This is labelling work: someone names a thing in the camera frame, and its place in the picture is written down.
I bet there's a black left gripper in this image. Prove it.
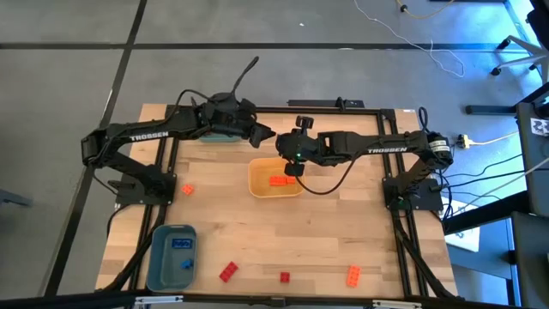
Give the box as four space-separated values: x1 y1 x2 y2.
201 92 277 149

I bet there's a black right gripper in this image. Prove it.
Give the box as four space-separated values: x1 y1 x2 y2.
276 115 323 164

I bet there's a long red toy block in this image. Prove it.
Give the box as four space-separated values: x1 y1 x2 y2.
219 261 239 283

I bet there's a teal green plastic bin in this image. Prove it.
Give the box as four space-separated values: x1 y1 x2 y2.
197 131 244 144

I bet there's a yellow plastic bin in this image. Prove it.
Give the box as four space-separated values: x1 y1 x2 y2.
247 156 305 199

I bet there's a black flat bar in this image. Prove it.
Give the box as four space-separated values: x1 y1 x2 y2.
287 99 365 108

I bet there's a grey blue plastic bin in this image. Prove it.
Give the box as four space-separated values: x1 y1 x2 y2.
145 224 198 293

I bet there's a black cabinet foot bar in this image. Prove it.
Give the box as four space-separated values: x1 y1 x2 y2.
465 105 518 116

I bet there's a black stand beam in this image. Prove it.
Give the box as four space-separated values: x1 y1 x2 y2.
443 191 529 235

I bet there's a grey cabinet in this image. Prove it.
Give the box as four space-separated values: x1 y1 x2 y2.
514 81 549 218

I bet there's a grey floor object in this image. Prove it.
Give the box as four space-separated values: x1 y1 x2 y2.
0 188 33 208

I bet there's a black gantry beam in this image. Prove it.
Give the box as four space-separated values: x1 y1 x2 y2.
0 290 549 309

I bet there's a black white fiducial tag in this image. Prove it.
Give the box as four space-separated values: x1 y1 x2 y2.
530 118 549 137

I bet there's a white office chair base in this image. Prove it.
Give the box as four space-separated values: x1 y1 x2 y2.
491 33 549 82

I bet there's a black office chair seat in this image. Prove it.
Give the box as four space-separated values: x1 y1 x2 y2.
526 0 549 39

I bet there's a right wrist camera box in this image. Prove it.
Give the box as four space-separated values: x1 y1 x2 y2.
284 161 306 178

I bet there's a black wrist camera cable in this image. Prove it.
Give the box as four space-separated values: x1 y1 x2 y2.
295 157 358 197

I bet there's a black aluminium table frame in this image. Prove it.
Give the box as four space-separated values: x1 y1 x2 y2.
102 105 458 301

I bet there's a white floor cable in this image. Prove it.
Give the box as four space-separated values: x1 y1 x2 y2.
353 0 467 78

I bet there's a yellow extension cable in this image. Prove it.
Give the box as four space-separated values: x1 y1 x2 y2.
394 0 455 21

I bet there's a silver bracket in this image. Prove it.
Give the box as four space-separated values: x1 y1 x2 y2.
371 299 424 309
135 294 184 306

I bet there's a black power cable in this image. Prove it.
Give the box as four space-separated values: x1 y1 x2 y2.
443 153 525 179
443 168 528 191

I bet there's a white power strip cable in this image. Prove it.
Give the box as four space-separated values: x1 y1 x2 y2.
470 130 521 147

